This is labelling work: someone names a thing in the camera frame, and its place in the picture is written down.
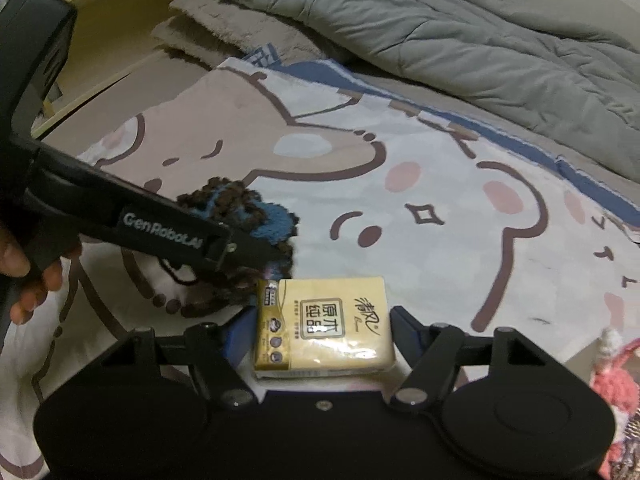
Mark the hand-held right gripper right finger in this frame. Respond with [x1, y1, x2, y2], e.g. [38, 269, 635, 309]
[389, 305, 555, 409]

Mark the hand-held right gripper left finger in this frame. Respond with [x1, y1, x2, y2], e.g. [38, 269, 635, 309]
[95, 308, 261, 410]

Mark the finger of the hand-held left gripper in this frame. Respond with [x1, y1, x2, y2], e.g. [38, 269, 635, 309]
[219, 227, 297, 274]

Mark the brown and blue crochet scrunchie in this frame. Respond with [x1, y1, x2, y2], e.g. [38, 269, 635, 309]
[174, 177, 301, 319]

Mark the yellow tissue pack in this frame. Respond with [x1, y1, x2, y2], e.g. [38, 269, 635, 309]
[252, 275, 397, 380]

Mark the person's left hand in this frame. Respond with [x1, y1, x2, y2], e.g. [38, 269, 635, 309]
[0, 224, 84, 326]

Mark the printed cartoon blanket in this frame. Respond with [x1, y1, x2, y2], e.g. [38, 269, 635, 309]
[0, 55, 640, 480]

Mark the beige fluffy blanket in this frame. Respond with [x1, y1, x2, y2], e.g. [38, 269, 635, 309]
[150, 0, 352, 70]

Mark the pink crochet doll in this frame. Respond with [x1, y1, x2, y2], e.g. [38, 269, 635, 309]
[589, 326, 640, 480]

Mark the beige bed sheet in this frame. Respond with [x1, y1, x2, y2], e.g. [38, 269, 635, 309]
[42, 45, 640, 196]

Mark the grey duvet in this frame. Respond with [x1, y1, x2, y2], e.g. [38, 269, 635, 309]
[220, 0, 640, 184]

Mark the wooden bed frame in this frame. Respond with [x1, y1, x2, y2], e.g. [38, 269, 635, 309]
[30, 0, 202, 139]

